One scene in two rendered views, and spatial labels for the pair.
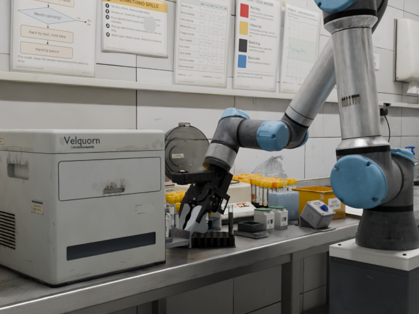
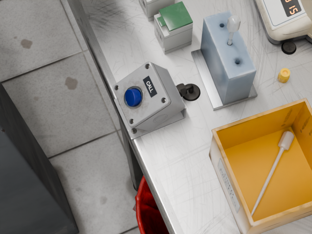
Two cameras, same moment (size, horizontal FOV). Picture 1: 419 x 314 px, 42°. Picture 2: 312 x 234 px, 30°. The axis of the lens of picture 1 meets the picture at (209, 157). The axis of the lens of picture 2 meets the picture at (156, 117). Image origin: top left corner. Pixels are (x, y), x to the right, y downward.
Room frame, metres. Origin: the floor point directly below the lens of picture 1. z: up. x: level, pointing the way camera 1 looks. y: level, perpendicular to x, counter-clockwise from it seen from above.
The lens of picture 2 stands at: (1.79, -0.63, 1.68)
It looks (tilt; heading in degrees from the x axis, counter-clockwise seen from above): 68 degrees down; 115
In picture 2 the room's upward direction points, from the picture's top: 3 degrees counter-clockwise
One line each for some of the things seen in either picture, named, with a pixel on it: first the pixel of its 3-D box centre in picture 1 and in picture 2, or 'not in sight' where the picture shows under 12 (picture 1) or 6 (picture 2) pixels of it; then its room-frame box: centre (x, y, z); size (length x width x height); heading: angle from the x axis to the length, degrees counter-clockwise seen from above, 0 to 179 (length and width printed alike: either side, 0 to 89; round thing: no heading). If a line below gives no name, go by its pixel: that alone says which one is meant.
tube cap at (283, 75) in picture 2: not in sight; (283, 75); (1.81, -0.21, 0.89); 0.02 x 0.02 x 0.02
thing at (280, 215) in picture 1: (277, 217); (173, 28); (1.63, -0.21, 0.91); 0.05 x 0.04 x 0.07; 45
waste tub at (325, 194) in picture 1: (318, 203); (273, 170); (1.84, -0.37, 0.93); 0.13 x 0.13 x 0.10; 41
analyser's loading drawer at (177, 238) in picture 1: (148, 240); not in sight; (1.23, 0.14, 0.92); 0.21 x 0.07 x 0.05; 135
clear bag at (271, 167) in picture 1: (267, 177); not in sight; (2.33, -0.25, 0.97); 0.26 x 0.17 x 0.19; 151
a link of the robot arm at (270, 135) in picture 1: (266, 134); not in sight; (1.37, -0.14, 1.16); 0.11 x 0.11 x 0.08; 52
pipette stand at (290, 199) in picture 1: (284, 207); (226, 60); (1.72, -0.24, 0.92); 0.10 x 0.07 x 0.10; 130
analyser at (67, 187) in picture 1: (83, 195); not in sight; (1.21, 0.28, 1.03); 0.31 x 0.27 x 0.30; 135
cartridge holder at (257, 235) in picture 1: (250, 229); not in sight; (1.52, -0.12, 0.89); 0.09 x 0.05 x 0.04; 45
